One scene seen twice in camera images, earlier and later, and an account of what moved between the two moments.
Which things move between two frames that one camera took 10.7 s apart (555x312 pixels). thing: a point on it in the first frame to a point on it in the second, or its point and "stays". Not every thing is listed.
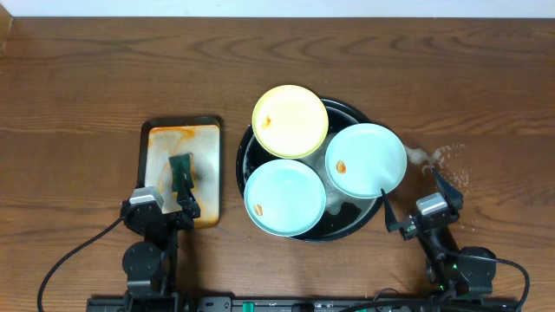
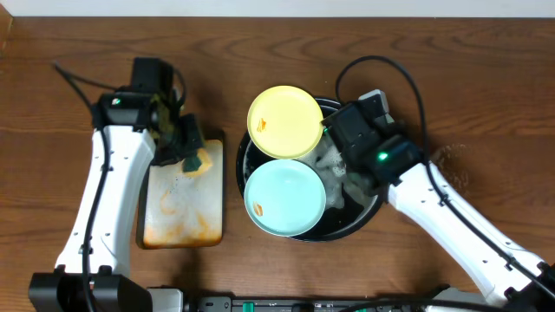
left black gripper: (169, 218) to (189, 141)
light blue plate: (284, 198) stays
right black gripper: (427, 219) to (339, 126)
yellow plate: (290, 121) stays
